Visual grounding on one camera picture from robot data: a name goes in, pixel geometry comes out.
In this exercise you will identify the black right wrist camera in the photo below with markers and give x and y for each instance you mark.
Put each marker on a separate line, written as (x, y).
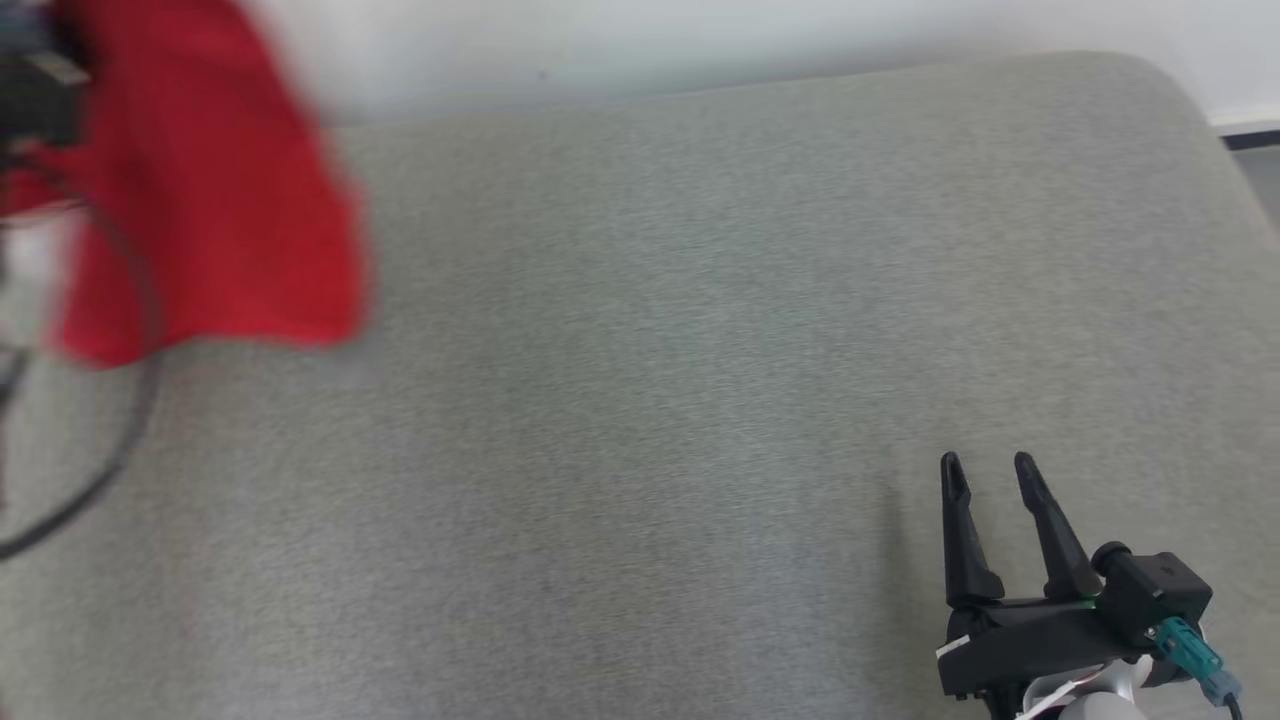
(1150, 590)

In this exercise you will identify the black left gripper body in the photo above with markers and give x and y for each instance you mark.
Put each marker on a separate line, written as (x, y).
(35, 90)

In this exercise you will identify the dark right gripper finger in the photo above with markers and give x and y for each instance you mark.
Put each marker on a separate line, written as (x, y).
(965, 550)
(1058, 550)

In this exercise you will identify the black skirting board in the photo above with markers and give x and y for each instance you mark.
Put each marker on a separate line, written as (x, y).
(1255, 139)

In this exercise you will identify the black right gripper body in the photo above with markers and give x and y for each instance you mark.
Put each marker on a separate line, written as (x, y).
(1030, 640)

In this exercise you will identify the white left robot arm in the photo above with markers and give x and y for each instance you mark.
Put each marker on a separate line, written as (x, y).
(25, 280)

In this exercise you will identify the red and white garment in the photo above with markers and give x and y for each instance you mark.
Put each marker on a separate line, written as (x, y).
(210, 200)

